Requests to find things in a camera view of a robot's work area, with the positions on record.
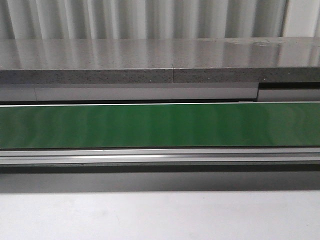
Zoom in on grey stone counter slab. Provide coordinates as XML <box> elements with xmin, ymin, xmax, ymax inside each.
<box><xmin>0</xmin><ymin>37</ymin><xmax>320</xmax><ymax>85</ymax></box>

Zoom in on aluminium conveyor side rail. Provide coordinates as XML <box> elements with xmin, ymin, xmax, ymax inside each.
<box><xmin>0</xmin><ymin>146</ymin><xmax>320</xmax><ymax>174</ymax></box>

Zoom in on green conveyor belt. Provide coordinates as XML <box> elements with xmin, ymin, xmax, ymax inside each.
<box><xmin>0</xmin><ymin>102</ymin><xmax>320</xmax><ymax>149</ymax></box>

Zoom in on white corrugated curtain backdrop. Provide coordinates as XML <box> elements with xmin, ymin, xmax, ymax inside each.
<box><xmin>0</xmin><ymin>0</ymin><xmax>320</xmax><ymax>39</ymax></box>

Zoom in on grey panel under counter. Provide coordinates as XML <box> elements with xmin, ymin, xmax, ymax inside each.
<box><xmin>0</xmin><ymin>82</ymin><xmax>320</xmax><ymax>102</ymax></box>

